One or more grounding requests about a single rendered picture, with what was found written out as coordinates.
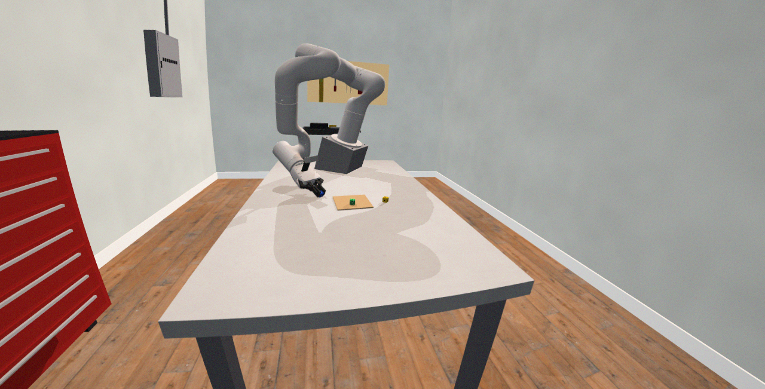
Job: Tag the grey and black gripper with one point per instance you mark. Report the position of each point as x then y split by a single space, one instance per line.
307 179

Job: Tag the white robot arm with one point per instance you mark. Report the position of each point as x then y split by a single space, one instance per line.
311 67

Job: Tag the tan square mat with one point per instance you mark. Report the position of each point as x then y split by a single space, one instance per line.
343 202

